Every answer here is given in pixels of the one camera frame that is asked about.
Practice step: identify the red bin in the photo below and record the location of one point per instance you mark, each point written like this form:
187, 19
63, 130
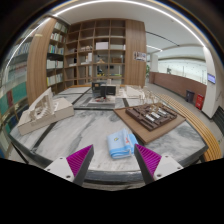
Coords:
199, 102

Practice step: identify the wall poster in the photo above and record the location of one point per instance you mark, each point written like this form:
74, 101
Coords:
140, 56

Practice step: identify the wooden cube shelf unit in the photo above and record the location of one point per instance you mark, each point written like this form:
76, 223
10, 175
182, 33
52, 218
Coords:
100, 43

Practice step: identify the dark bookshelf with books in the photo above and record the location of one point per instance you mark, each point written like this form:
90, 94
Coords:
55, 53

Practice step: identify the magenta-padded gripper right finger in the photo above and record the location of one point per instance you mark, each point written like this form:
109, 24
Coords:
150, 160

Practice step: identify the black architectural model grey base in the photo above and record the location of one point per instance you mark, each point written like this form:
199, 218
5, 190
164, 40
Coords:
106, 90

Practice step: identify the wall screen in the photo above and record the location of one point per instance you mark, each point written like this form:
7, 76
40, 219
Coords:
211, 78

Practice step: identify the glass-fronted bookcase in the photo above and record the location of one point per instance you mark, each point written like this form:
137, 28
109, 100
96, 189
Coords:
15, 86

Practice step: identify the dark grey bin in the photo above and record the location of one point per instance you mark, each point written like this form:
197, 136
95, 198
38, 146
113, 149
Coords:
190, 96

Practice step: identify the white architectural model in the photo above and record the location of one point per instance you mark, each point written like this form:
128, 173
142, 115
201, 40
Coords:
60, 111

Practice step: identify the curved wooden slatted bench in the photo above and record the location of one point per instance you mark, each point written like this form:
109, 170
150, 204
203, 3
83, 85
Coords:
206, 136

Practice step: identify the light blue printed towel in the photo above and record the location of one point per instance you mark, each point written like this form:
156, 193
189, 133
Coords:
118, 146

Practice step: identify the small white building model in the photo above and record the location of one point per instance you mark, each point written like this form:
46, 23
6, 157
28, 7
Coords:
133, 91

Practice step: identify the brown architectural model on board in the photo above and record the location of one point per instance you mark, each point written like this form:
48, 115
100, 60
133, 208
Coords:
150, 116

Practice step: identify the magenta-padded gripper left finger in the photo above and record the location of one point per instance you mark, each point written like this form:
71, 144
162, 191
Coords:
77, 161

